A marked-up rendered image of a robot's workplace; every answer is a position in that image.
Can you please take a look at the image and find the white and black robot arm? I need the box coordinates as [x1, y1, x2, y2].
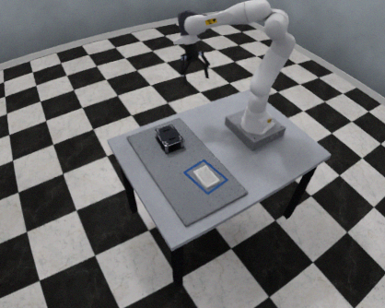
[173, 0, 296, 135]

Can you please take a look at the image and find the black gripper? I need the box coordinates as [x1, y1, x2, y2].
[179, 42, 210, 86]

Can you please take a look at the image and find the black rectangular frame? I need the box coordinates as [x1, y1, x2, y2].
[154, 124, 185, 154]

